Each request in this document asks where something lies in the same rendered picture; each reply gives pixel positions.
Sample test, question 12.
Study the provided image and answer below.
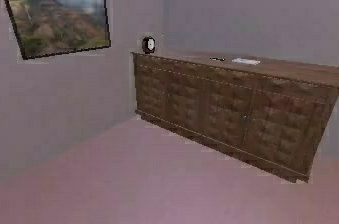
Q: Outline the white flat paper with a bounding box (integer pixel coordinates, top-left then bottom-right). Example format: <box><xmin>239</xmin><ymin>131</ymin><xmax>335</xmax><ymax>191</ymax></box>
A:
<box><xmin>231</xmin><ymin>57</ymin><xmax>261</xmax><ymax>66</ymax></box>

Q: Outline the framed landscape picture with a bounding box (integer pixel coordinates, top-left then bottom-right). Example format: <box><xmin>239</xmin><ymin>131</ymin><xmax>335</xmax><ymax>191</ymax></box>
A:
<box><xmin>4</xmin><ymin>0</ymin><xmax>112</xmax><ymax>61</ymax></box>

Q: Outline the black alarm clock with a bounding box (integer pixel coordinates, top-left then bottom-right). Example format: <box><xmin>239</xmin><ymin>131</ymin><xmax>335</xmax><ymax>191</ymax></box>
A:
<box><xmin>141</xmin><ymin>35</ymin><xmax>156</xmax><ymax>55</ymax></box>

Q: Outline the brown wooden sideboard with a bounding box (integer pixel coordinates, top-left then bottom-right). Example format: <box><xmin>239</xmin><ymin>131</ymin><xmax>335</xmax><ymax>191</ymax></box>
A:
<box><xmin>131</xmin><ymin>50</ymin><xmax>339</xmax><ymax>184</ymax></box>

